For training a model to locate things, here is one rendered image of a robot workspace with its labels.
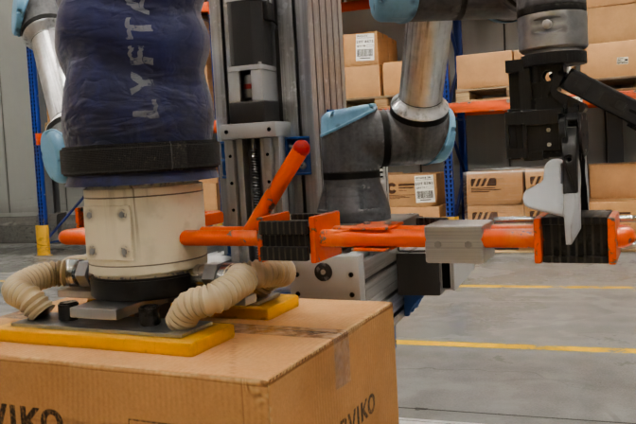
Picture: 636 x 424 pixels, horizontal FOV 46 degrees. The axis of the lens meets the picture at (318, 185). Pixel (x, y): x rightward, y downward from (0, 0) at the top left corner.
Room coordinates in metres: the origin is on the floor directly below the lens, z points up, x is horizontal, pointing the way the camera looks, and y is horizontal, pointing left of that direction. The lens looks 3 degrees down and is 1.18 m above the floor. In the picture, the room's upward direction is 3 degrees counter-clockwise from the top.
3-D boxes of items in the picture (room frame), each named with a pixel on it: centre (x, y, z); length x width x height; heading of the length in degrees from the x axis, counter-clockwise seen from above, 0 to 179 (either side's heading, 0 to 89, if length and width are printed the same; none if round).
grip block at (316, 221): (0.99, 0.03, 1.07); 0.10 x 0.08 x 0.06; 155
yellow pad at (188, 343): (1.01, 0.29, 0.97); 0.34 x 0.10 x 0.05; 65
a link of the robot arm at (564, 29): (0.85, -0.27, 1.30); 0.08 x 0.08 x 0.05
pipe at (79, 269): (1.09, 0.25, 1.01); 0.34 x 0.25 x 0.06; 65
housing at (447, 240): (0.89, -0.17, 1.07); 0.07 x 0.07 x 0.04; 65
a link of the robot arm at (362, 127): (1.53, -0.08, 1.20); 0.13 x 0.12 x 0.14; 96
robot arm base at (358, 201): (1.53, -0.07, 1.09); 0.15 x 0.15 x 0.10
